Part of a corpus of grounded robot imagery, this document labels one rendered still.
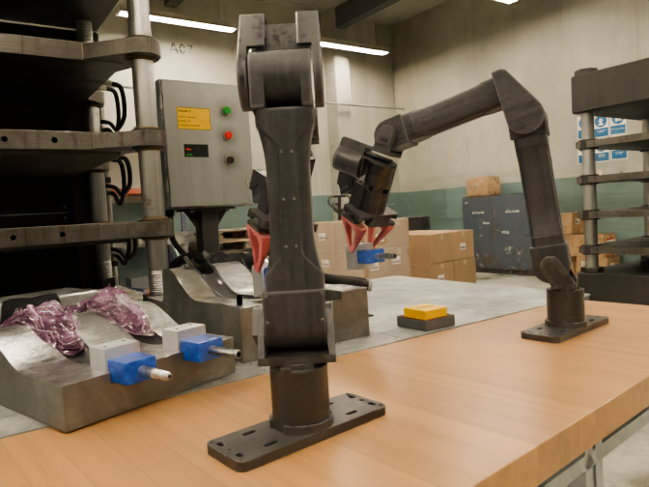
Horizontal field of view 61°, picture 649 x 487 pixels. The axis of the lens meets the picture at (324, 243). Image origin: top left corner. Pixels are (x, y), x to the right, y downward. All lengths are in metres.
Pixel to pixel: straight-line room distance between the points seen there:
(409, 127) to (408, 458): 0.68
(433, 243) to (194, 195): 4.03
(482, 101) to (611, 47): 6.99
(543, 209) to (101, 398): 0.76
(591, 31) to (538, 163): 7.20
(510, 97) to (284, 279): 0.60
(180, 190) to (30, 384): 1.09
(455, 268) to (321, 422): 5.35
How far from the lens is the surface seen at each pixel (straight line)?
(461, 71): 9.39
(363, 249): 1.17
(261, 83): 0.60
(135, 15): 1.70
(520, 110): 1.03
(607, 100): 4.93
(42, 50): 1.72
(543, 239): 1.03
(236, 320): 0.90
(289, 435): 0.60
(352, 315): 1.01
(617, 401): 0.76
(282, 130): 0.59
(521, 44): 8.76
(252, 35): 0.65
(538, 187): 1.04
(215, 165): 1.82
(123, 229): 1.61
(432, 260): 5.56
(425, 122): 1.08
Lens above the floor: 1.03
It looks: 3 degrees down
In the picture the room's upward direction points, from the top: 3 degrees counter-clockwise
